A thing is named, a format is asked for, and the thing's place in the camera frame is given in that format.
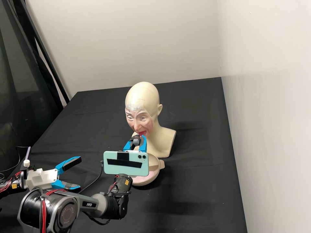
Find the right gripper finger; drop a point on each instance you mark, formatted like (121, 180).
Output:
(143, 145)

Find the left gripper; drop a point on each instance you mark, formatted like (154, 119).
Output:
(42, 177)

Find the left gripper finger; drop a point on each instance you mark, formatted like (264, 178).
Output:
(127, 145)

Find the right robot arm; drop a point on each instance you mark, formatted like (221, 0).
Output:
(65, 206)

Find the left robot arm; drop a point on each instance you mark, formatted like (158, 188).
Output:
(13, 185)

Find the beige divided bowl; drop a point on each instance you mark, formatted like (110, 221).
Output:
(155, 170)

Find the dummy head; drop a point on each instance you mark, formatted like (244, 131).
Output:
(148, 106)

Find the right wrist camera phone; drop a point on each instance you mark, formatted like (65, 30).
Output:
(126, 163)

